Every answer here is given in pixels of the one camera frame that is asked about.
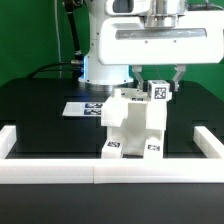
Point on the white chair seat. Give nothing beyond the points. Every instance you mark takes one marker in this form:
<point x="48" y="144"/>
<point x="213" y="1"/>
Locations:
<point x="133" y="133"/>

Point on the white chair backrest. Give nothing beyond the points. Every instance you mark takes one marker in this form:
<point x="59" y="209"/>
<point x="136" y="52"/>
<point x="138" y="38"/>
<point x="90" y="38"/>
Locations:
<point x="125" y="101"/>

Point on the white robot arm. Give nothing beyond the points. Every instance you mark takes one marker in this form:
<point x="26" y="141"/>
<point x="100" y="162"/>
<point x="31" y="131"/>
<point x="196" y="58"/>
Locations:
<point x="162" y="14"/>

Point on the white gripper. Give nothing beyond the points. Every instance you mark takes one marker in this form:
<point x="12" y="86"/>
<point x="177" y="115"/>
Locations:
<point x="197" y="39"/>

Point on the white base tag plate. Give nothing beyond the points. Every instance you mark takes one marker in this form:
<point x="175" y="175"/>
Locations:
<point x="82" y="109"/>

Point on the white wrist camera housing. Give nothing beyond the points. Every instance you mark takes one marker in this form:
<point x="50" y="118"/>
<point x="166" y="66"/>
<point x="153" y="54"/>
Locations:
<point x="127" y="7"/>

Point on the white tagged cube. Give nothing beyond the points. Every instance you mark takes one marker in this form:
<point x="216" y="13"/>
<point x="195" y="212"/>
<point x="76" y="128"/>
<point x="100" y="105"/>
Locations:
<point x="158" y="89"/>

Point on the white U-shaped frame wall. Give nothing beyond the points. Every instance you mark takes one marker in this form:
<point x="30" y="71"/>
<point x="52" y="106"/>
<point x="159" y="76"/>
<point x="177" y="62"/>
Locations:
<point x="102" y="171"/>

